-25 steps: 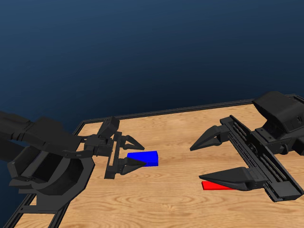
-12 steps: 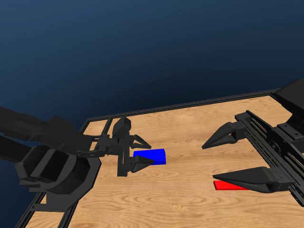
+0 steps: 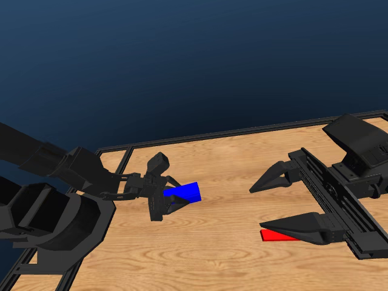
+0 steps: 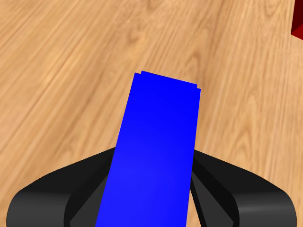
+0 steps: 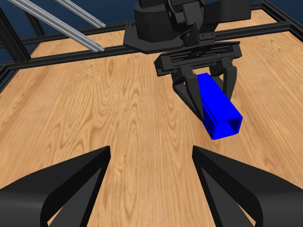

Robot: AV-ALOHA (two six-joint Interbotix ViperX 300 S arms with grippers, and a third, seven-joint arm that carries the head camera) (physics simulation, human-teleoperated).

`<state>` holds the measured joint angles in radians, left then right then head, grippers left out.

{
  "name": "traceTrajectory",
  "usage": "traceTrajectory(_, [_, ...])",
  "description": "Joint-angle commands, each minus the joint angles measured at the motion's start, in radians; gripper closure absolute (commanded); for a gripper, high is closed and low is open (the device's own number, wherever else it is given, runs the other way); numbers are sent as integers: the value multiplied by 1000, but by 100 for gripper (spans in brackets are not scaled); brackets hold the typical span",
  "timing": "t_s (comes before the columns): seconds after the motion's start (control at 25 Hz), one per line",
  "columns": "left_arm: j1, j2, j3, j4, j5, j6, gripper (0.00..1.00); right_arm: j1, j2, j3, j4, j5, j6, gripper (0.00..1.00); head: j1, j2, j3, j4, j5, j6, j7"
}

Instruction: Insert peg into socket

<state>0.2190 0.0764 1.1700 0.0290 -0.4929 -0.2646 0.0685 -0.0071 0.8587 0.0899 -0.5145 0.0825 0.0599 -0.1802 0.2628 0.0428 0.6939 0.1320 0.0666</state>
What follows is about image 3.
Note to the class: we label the blue hollow socket block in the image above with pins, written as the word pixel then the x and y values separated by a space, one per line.
pixel 188 191

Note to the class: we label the black table frame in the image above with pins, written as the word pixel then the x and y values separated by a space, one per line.
pixel 242 130

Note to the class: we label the thin red peg bar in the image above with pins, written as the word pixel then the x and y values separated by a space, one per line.
pixel 268 236

